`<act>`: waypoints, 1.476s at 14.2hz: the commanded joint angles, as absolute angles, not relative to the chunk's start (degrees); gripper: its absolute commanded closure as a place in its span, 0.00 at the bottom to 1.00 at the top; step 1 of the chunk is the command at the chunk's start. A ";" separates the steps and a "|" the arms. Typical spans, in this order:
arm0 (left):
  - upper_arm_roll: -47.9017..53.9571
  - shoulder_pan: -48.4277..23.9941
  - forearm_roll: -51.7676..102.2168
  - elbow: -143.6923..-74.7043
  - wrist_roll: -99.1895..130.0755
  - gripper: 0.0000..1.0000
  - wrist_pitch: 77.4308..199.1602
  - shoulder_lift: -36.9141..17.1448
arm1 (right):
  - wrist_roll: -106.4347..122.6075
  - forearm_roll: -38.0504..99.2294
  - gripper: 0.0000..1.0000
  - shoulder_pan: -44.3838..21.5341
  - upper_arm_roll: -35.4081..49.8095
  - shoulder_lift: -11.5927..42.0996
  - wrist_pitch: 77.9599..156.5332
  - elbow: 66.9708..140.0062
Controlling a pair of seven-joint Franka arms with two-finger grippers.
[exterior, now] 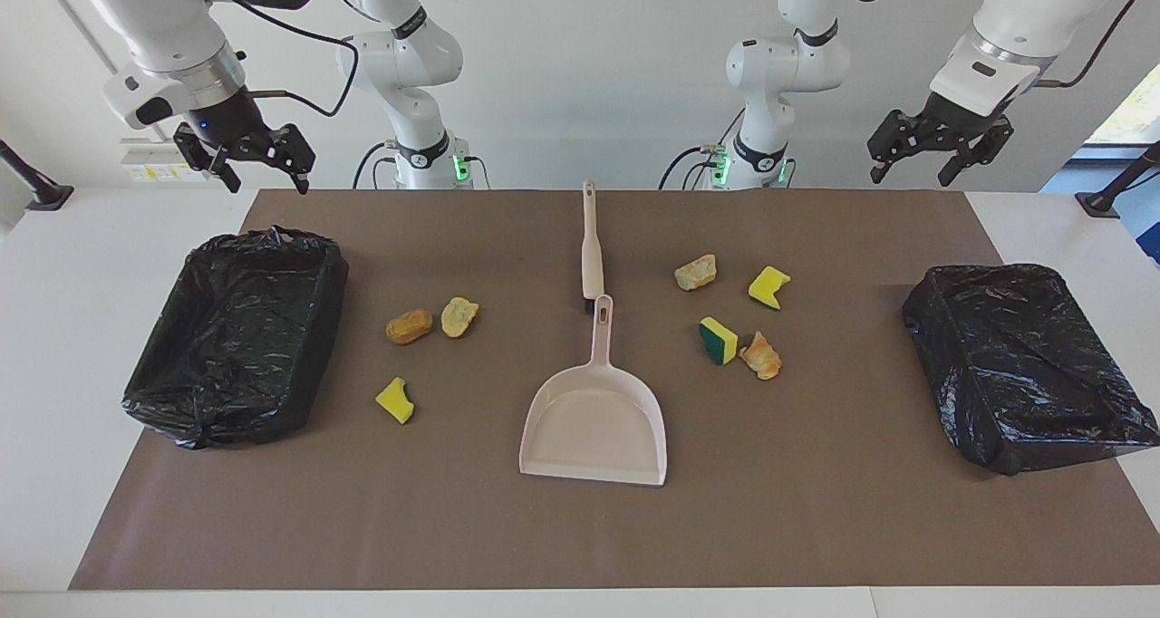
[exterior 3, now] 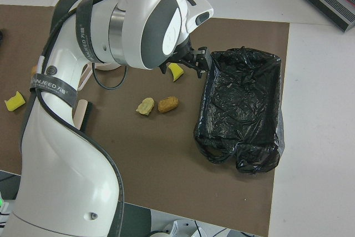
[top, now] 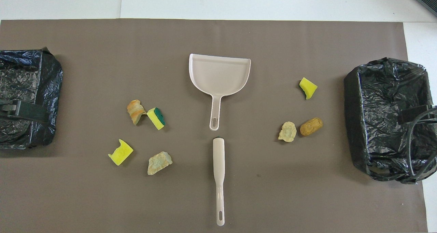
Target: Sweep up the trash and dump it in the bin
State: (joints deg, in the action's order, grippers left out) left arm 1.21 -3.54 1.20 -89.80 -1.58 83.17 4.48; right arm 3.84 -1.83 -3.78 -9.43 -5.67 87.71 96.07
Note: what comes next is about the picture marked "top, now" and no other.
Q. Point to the brown oval sponge piece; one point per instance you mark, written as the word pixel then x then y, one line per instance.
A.
pixel 310 127

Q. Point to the pale yellow sponge chunk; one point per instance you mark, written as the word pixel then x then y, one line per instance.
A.
pixel 287 132

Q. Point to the brown paper table mat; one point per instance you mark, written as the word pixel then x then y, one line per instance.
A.
pixel 218 38

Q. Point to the orange striped curled sponge piece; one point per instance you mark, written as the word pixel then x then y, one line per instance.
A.
pixel 136 111

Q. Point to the notched yellow sponge piece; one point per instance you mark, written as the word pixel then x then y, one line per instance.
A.
pixel 121 154

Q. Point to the beige green sponge chunk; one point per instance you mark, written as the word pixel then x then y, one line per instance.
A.
pixel 158 163

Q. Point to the yellow and green sponge piece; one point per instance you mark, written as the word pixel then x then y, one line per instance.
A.
pixel 155 121

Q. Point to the beige plastic dustpan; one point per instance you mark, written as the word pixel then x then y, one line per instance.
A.
pixel 218 76

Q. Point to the black bag lined bin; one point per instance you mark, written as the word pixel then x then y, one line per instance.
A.
pixel 47 86
pixel 375 89

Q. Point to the yellow sponge wedge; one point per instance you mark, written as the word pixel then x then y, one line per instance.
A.
pixel 308 87

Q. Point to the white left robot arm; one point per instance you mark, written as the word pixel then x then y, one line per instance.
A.
pixel 30 111

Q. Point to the beige hand brush black bristles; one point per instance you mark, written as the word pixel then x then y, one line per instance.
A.
pixel 218 158

